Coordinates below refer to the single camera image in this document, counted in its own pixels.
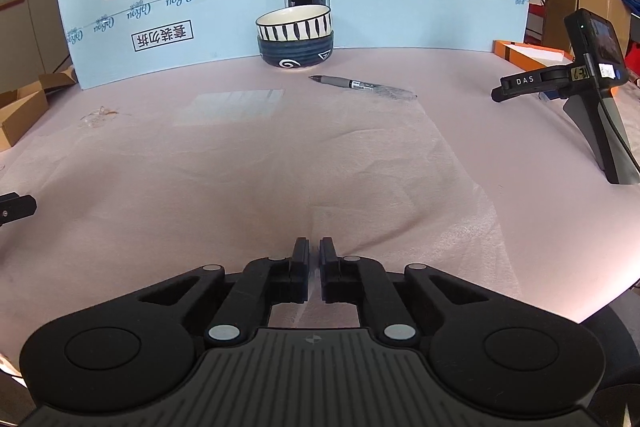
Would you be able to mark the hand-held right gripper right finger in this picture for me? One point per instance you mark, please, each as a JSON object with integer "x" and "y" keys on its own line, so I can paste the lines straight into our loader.
{"x": 327, "y": 267}

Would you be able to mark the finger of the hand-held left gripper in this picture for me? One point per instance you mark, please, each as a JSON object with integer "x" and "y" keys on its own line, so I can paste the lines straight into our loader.
{"x": 20, "y": 207}

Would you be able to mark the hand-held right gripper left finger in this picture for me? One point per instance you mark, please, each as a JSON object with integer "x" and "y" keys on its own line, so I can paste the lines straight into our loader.
{"x": 300, "y": 267}

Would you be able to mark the open brown cardboard box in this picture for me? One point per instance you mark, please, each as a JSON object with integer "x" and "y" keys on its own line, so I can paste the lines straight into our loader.
{"x": 22, "y": 117}

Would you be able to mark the grey black pen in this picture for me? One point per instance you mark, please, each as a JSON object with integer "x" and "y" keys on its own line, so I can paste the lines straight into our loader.
{"x": 350, "y": 84}

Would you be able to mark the stacked striped ceramic bowls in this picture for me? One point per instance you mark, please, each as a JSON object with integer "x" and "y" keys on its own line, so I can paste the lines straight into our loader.
{"x": 295, "y": 52}

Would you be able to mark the striped white bowl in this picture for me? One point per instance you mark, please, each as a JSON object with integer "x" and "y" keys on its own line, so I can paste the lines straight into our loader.
{"x": 295, "y": 27}

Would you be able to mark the orange tray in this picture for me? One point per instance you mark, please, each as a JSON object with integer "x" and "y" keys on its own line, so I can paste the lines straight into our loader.
{"x": 530, "y": 54}

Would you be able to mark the spare hand-held gripper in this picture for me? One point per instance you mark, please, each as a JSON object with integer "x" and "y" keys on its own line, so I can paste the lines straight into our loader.
{"x": 595, "y": 72}

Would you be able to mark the brown cardboard box stack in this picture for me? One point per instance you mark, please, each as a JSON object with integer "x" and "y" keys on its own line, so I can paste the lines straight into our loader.
{"x": 585, "y": 7}

